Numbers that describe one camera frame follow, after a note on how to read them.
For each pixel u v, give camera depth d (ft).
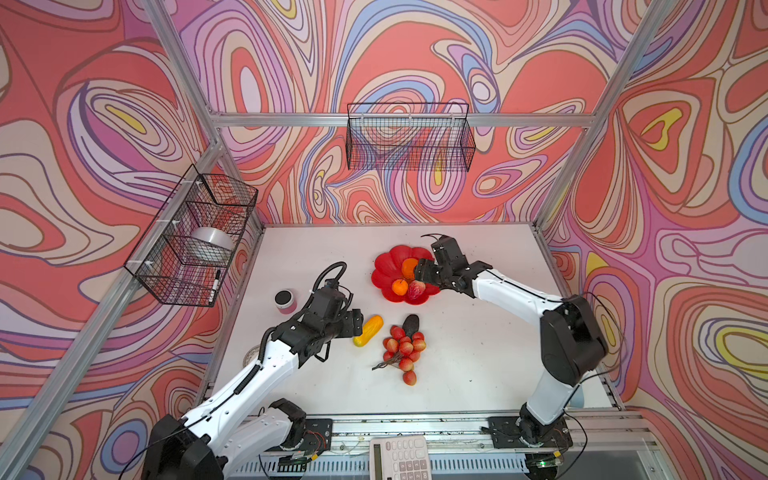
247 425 1.83
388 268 3.49
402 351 2.63
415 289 3.15
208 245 2.30
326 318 1.96
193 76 2.59
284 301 3.00
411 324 2.91
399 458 2.26
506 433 2.41
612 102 2.75
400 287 3.23
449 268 2.28
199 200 2.91
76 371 1.65
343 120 2.88
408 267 3.26
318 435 2.39
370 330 2.90
